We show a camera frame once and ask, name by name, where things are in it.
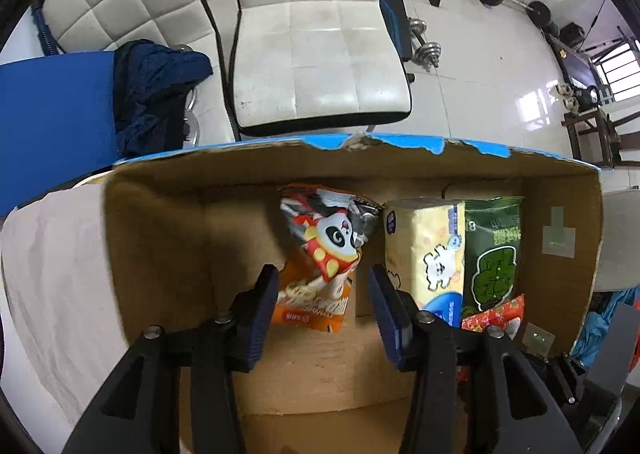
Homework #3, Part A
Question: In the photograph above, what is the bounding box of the red snack bag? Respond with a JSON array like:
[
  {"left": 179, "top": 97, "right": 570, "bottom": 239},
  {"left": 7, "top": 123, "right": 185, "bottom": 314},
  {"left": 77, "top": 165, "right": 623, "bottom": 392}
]
[{"left": 456, "top": 292, "right": 526, "bottom": 385}]

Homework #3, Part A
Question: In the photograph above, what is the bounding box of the yellow tissue pack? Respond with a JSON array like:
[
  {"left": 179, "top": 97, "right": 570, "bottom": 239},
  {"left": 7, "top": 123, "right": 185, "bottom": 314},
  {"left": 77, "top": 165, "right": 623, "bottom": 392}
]
[{"left": 384, "top": 198, "right": 465, "bottom": 327}]

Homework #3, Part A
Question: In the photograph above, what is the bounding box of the green snack bag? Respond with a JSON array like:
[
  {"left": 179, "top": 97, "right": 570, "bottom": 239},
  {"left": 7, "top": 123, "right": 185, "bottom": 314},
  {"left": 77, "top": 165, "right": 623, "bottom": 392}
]
[{"left": 461, "top": 196, "right": 523, "bottom": 318}]

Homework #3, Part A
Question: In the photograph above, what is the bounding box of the orange panda snack bag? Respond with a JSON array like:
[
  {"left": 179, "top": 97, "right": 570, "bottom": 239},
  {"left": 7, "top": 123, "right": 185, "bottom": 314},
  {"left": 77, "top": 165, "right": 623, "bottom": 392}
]
[{"left": 272, "top": 184, "right": 382, "bottom": 333}]

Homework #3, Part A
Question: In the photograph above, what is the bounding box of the beige table cloth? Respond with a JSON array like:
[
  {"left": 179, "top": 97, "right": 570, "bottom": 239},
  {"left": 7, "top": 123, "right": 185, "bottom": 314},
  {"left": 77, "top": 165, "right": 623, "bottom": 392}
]
[{"left": 1, "top": 184, "right": 129, "bottom": 424}]

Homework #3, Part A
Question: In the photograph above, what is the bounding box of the cardboard box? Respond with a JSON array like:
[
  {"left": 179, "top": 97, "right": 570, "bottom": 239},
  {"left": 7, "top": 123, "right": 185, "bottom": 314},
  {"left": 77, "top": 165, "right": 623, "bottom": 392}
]
[{"left": 104, "top": 134, "right": 603, "bottom": 453}]

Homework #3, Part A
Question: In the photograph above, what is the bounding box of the grey padded chair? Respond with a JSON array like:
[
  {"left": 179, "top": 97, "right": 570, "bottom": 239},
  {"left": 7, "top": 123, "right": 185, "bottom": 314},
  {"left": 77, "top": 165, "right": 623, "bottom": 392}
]
[{"left": 594, "top": 189, "right": 640, "bottom": 292}]

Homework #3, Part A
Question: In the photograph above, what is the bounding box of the dark wooden chair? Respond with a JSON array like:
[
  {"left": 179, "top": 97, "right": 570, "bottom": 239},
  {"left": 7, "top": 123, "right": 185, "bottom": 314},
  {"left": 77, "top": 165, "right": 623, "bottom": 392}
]
[{"left": 561, "top": 107, "right": 639, "bottom": 169}]

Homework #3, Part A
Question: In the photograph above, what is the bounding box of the blue mat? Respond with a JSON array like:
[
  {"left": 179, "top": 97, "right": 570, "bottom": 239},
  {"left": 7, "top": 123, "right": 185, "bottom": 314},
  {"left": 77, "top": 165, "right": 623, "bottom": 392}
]
[{"left": 0, "top": 52, "right": 118, "bottom": 215}]

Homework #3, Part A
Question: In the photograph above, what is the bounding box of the dark blue cloth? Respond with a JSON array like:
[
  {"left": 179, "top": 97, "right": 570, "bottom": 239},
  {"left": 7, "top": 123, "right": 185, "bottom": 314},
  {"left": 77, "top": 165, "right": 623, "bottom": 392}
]
[{"left": 113, "top": 40, "right": 213, "bottom": 159}]

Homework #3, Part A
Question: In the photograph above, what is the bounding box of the chrome dumbbell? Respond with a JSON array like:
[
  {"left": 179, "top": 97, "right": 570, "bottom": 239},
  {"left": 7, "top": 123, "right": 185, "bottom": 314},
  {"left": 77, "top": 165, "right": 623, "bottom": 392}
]
[{"left": 408, "top": 18, "right": 442, "bottom": 69}]

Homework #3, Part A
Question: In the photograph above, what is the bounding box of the right white quilted chair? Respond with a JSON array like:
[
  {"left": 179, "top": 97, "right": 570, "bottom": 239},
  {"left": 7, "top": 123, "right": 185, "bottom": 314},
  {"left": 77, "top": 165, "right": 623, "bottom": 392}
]
[{"left": 229, "top": 0, "right": 412, "bottom": 136}]

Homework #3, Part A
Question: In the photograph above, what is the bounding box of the white quilted chair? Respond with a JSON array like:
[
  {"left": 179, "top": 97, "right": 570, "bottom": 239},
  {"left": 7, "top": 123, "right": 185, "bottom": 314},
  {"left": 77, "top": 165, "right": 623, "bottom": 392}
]
[
  {"left": 229, "top": 0, "right": 412, "bottom": 136},
  {"left": 43, "top": 0, "right": 238, "bottom": 145}
]

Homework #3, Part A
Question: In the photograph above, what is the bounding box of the black blue weight bench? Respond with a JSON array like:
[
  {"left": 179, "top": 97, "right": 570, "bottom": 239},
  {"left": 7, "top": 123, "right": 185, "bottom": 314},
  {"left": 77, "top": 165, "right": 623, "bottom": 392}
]
[{"left": 378, "top": 0, "right": 412, "bottom": 62}]

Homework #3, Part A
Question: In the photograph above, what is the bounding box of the left white quilted chair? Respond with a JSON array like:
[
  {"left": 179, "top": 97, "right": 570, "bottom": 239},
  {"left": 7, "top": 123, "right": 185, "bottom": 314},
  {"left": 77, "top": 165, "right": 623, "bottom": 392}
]
[{"left": 43, "top": 0, "right": 238, "bottom": 145}]

